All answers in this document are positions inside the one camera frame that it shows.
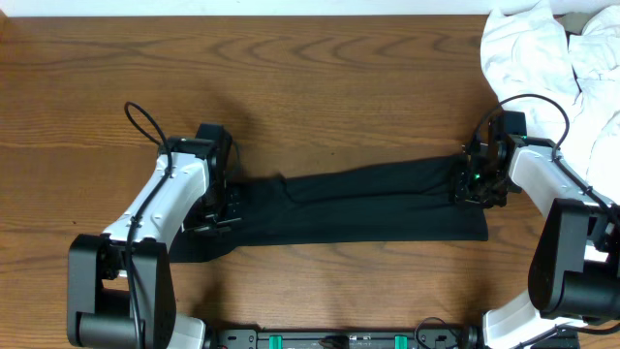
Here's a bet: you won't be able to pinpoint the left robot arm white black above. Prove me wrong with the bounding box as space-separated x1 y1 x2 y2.
67 134 236 348

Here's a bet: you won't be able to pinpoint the white clothes pile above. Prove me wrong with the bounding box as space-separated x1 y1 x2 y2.
480 1 619 201

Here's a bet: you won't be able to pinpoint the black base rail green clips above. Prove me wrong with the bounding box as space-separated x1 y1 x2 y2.
202 325 486 349

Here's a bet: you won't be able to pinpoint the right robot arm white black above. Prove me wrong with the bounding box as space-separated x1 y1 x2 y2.
453 135 619 348

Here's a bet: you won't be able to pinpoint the black t-shirt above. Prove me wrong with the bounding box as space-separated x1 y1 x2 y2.
170 155 488 263

